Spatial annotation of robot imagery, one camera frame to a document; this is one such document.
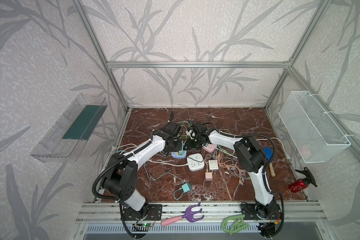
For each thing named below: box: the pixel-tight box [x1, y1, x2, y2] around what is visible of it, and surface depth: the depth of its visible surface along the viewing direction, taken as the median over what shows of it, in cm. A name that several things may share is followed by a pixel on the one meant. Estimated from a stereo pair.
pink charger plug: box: [205, 171, 213, 181], surface depth 85 cm
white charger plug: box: [208, 159, 219, 171], surface depth 88 cm
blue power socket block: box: [171, 150, 187, 159], surface depth 93 cm
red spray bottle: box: [288, 167, 318, 193], surface depth 74 cm
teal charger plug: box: [181, 182, 192, 193], surface depth 81 cm
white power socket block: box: [186, 153, 205, 172], surface depth 90 cm
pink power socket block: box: [202, 143, 217, 153], surface depth 97 cm
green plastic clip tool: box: [221, 214, 250, 236], surface depth 72 cm
